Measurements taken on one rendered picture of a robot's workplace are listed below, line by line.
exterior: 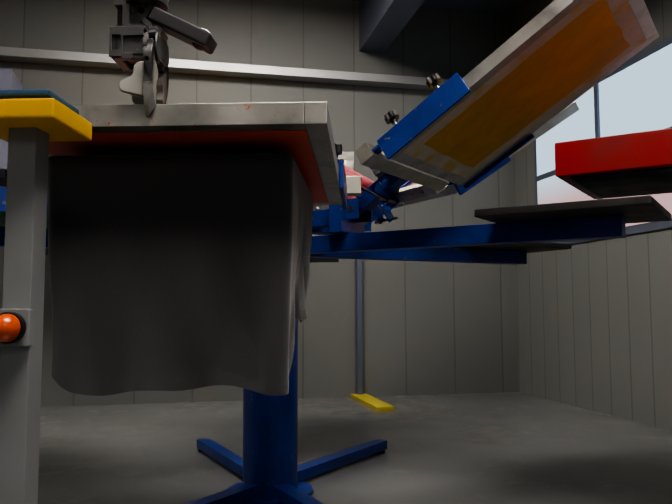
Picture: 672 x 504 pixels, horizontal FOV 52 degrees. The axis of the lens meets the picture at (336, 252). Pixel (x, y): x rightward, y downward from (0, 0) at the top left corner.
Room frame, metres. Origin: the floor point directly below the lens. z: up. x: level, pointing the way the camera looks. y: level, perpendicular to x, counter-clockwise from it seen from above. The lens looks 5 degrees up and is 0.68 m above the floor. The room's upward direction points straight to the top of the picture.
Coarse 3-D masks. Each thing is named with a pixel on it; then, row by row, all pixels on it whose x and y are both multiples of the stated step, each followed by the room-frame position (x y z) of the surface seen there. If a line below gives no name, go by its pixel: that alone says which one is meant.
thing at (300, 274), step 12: (300, 180) 1.35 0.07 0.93; (300, 192) 1.35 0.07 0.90; (300, 204) 1.36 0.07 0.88; (312, 204) 1.65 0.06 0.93; (300, 216) 1.37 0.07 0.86; (312, 216) 1.67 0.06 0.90; (300, 228) 1.38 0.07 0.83; (300, 240) 1.39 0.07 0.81; (300, 252) 1.41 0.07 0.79; (300, 264) 1.49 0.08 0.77; (300, 276) 1.49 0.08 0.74; (300, 288) 1.48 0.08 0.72; (300, 300) 1.48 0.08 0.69; (300, 312) 1.47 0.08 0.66
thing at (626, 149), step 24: (576, 144) 1.74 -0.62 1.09; (600, 144) 1.71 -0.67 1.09; (624, 144) 1.68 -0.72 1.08; (648, 144) 1.65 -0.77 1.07; (576, 168) 1.74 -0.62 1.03; (600, 168) 1.71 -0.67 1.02; (624, 168) 1.68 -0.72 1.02; (648, 168) 1.67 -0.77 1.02; (600, 192) 2.01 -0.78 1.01; (624, 192) 2.01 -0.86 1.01; (648, 192) 2.01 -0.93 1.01
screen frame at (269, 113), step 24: (96, 120) 1.12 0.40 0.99; (120, 120) 1.12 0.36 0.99; (144, 120) 1.12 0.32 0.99; (168, 120) 1.11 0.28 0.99; (192, 120) 1.11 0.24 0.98; (216, 120) 1.11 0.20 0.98; (240, 120) 1.11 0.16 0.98; (264, 120) 1.11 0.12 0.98; (288, 120) 1.11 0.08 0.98; (312, 120) 1.10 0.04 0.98; (312, 144) 1.23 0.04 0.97; (336, 168) 1.46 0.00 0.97; (336, 192) 1.70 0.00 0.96
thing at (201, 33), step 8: (152, 16) 1.12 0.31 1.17; (160, 16) 1.12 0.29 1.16; (168, 16) 1.12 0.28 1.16; (160, 24) 1.12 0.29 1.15; (168, 24) 1.12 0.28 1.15; (176, 24) 1.11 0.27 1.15; (184, 24) 1.11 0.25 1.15; (192, 24) 1.11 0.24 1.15; (168, 32) 1.15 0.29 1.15; (176, 32) 1.12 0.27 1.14; (184, 32) 1.11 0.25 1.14; (192, 32) 1.11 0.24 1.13; (200, 32) 1.11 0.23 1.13; (208, 32) 1.11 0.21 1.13; (184, 40) 1.14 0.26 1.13; (192, 40) 1.12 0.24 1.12; (200, 40) 1.11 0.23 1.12; (208, 40) 1.11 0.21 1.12; (200, 48) 1.13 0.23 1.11; (208, 48) 1.13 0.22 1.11
